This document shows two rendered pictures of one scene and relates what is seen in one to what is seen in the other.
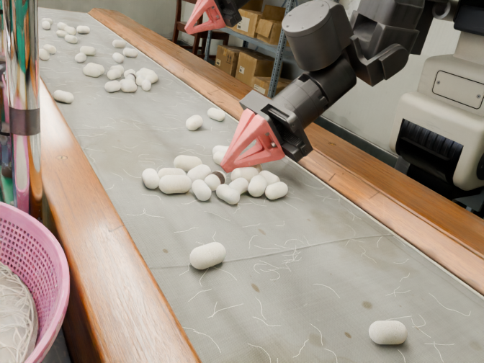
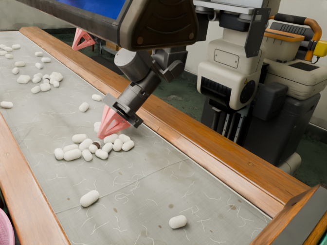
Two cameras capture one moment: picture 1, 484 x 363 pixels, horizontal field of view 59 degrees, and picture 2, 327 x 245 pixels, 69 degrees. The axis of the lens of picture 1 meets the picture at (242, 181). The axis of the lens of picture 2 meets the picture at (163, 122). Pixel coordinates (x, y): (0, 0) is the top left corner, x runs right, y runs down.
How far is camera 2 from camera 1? 0.13 m
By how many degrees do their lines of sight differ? 8
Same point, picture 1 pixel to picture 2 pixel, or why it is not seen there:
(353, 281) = (165, 193)
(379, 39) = (167, 60)
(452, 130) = (225, 81)
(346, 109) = not seen: hidden behind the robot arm
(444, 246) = (210, 162)
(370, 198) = (177, 139)
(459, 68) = (225, 47)
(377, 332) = (172, 224)
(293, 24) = (119, 60)
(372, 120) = (197, 62)
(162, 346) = not seen: outside the picture
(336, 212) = (160, 151)
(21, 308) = not seen: outside the picture
